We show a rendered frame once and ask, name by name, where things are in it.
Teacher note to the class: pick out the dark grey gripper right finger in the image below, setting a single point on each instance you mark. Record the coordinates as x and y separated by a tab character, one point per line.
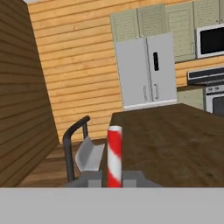
132	176

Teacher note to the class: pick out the silver double-door fridge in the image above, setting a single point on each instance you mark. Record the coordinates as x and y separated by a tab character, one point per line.
145	73

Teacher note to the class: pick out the pale green wall cupboards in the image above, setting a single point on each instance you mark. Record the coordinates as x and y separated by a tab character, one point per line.
180	32

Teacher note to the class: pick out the silver stove with oven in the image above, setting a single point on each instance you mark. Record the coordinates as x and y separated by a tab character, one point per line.
214	93

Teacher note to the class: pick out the white microwave oven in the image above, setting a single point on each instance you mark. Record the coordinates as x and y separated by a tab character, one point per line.
211	40

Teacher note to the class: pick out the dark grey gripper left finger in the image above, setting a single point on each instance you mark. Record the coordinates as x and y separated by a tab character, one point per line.
92	176

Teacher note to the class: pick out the pale green base cupboard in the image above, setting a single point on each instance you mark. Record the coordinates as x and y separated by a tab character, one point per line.
191	97

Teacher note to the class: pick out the red and white striped straw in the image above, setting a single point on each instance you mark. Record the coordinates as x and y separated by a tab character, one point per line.
114	157

